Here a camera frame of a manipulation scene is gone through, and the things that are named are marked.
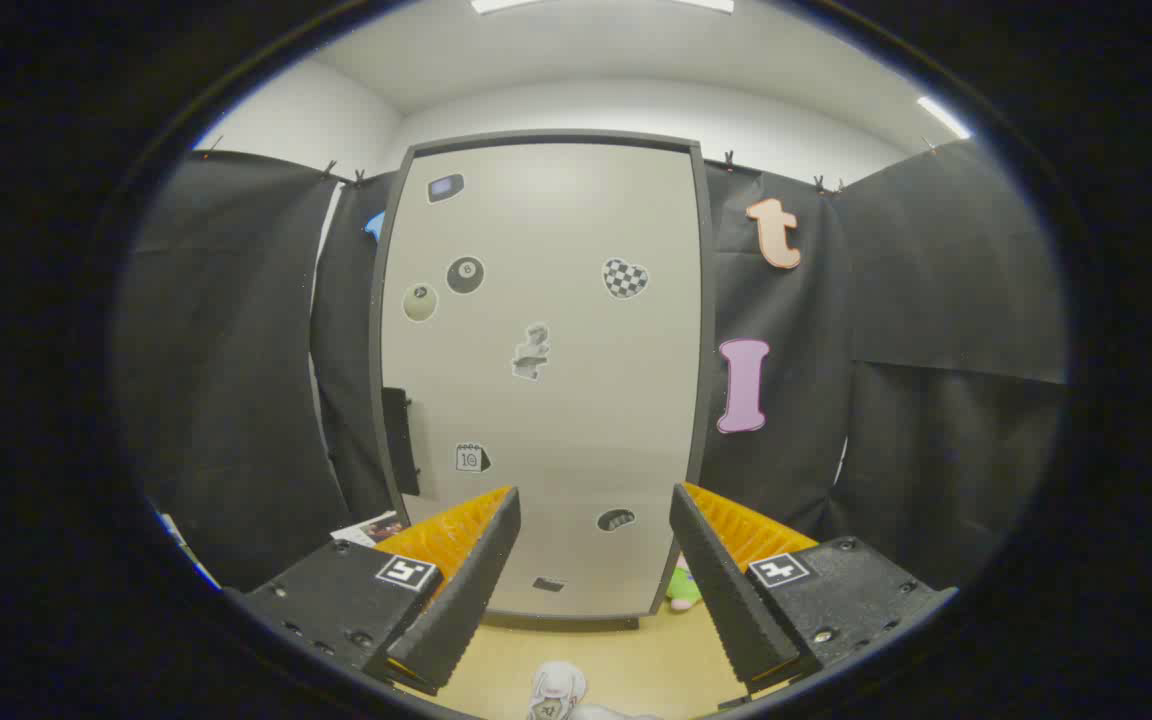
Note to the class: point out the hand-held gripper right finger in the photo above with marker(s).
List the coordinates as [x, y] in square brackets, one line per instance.
[726, 590]

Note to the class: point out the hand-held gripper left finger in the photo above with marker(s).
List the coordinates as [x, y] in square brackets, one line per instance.
[471, 590]

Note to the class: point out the white canvas shoe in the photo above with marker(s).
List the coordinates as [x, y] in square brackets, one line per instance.
[554, 690]

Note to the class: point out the dark grey shoe cabinet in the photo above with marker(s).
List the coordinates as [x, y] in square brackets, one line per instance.
[707, 300]

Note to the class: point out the green and pink plush toy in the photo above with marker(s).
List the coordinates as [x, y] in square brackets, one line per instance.
[682, 590]

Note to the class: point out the black backdrop cloth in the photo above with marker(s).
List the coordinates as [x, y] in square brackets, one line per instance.
[236, 350]

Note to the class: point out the ceiling light panel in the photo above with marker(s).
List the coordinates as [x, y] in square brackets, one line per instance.
[943, 117]
[501, 4]
[708, 4]

